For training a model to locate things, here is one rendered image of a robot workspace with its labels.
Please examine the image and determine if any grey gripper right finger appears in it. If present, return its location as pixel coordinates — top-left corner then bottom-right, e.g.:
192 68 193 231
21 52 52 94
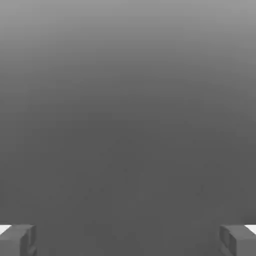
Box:
218 224 256 256

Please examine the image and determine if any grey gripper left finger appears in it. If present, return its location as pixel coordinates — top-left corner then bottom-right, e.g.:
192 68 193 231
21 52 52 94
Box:
0 223 38 256

